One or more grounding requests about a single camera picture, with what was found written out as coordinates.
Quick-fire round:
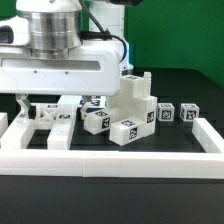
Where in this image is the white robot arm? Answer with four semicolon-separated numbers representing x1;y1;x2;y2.
0;0;132;111

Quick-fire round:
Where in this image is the white tagged cube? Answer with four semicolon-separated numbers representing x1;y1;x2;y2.
157;103;175;121
180;103;200;122

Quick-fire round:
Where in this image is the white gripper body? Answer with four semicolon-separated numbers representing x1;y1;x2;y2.
0;40;124;96

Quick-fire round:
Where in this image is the white chair seat part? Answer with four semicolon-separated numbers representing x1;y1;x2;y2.
106;72;157;136

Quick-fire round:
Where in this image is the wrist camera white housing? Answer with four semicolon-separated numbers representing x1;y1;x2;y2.
0;16;30;46

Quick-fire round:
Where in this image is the white U-shaped fence frame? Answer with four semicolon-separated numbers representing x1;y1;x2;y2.
0;118;224;179

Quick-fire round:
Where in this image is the white tagged cube right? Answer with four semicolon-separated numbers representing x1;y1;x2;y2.
180;103;200;122

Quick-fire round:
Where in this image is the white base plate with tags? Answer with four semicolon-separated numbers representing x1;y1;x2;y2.
58;95;106;108

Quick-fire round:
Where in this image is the white chair back part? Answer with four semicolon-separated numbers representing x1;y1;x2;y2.
1;103;77;150

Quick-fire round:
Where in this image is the white tagged cube left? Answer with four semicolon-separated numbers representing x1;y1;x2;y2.
157;103;175;121

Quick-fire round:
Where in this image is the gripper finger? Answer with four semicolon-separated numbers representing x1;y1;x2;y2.
16;94;36;119
80;96;92;120

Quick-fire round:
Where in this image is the white block at left edge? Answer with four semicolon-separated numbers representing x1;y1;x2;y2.
0;112;8;138

